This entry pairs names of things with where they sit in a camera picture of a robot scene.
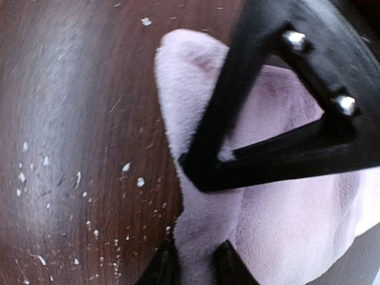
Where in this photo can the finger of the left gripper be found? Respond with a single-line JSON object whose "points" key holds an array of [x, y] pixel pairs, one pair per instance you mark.
{"points": [[297, 97]]}

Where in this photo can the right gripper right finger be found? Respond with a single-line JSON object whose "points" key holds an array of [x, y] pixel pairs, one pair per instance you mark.
{"points": [[229, 267]]}

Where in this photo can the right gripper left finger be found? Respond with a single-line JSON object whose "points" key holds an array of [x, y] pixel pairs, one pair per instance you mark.
{"points": [[164, 268]]}

